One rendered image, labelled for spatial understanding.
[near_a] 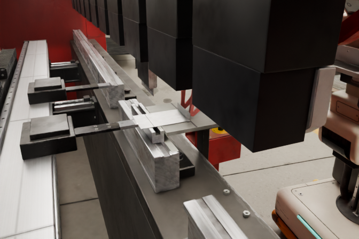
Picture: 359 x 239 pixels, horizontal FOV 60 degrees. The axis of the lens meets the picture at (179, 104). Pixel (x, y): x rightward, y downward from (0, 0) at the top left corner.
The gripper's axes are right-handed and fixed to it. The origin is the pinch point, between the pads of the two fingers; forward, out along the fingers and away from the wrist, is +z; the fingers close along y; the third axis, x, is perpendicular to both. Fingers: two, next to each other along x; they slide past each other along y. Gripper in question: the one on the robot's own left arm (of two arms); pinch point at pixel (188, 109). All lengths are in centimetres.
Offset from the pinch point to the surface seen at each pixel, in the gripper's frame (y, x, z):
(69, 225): -88, 13, 108
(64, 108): -58, -19, 29
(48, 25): -216, -29, 17
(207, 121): 5.4, 3.5, 0.1
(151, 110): -7.1, -6.3, 5.2
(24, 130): -0.8, -35.3, 17.3
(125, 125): 1.0, -14.6, 8.8
